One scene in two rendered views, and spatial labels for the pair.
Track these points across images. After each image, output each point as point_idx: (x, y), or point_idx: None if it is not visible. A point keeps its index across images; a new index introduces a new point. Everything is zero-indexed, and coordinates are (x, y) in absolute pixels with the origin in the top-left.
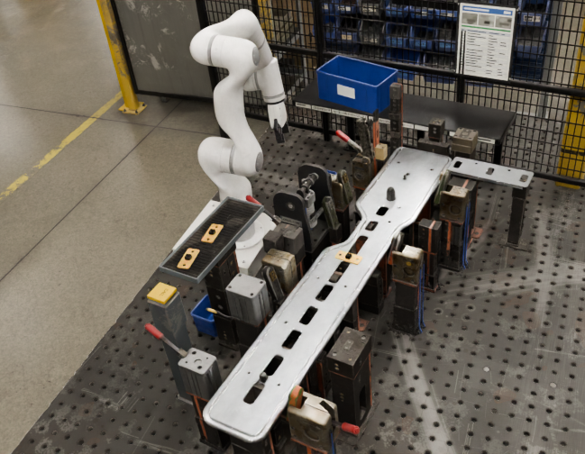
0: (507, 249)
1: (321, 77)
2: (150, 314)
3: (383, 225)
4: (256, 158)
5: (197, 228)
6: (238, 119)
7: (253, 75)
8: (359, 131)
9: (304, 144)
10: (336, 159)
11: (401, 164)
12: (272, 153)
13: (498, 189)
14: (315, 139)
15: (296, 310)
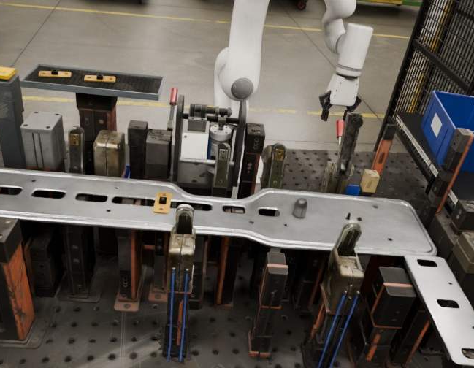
0: None
1: (432, 99)
2: None
3: (240, 218)
4: (236, 80)
5: (104, 71)
6: (242, 26)
7: (341, 34)
8: (344, 125)
9: (403, 179)
10: None
11: (374, 209)
12: (369, 164)
13: None
14: (419, 185)
15: (55, 183)
